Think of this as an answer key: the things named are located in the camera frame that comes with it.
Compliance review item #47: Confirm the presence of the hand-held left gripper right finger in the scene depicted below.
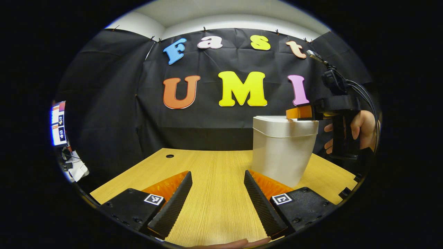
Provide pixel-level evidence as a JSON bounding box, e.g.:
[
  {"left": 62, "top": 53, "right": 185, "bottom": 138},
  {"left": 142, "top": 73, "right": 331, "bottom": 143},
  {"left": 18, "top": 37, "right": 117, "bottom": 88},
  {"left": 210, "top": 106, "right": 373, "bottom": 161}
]
[{"left": 244, "top": 169, "right": 338, "bottom": 240}]

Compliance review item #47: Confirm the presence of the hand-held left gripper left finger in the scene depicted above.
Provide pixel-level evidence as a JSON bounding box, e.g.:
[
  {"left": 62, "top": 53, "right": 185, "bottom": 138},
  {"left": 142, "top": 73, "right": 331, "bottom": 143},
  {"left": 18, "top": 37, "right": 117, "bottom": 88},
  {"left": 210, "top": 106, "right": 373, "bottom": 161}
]
[{"left": 100, "top": 170, "right": 193, "bottom": 240}]

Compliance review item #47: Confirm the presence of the white desktop garbage bin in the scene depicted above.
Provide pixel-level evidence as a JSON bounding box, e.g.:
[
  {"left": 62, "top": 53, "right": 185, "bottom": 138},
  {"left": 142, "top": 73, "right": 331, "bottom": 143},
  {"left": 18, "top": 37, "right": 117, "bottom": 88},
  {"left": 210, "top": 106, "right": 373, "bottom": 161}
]
[{"left": 252, "top": 116, "right": 319, "bottom": 187}]

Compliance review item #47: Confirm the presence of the wooden desktop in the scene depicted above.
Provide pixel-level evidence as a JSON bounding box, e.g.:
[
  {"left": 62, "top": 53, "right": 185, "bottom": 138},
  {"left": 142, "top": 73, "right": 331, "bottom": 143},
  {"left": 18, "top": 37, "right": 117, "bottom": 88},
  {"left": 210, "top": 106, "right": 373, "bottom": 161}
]
[{"left": 89, "top": 148, "right": 359, "bottom": 248}]

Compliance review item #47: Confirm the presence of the white crumpled sheet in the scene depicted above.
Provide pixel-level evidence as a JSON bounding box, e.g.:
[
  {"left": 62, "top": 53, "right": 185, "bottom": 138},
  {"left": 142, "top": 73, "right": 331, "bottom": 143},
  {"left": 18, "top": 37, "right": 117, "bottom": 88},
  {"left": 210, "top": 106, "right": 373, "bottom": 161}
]
[{"left": 64, "top": 150, "right": 89, "bottom": 183}]

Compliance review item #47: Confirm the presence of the black desk edge clamp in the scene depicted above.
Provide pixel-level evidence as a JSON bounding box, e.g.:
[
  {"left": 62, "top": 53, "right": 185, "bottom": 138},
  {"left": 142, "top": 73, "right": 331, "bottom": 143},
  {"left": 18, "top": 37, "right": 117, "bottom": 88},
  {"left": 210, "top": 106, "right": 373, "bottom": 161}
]
[{"left": 339, "top": 173, "right": 363, "bottom": 199}]

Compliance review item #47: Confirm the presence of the black backdrop cloth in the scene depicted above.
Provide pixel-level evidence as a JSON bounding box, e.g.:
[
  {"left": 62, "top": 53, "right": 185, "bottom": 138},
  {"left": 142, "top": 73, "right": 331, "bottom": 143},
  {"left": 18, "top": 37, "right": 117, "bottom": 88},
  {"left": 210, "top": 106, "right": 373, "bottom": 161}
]
[{"left": 52, "top": 28, "right": 381, "bottom": 192}]

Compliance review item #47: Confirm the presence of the computer monitor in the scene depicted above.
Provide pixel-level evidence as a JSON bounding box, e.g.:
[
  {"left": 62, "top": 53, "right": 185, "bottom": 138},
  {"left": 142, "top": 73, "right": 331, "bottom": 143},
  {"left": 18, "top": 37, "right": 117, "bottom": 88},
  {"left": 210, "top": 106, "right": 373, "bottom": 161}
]
[{"left": 51, "top": 101, "right": 68, "bottom": 147}]

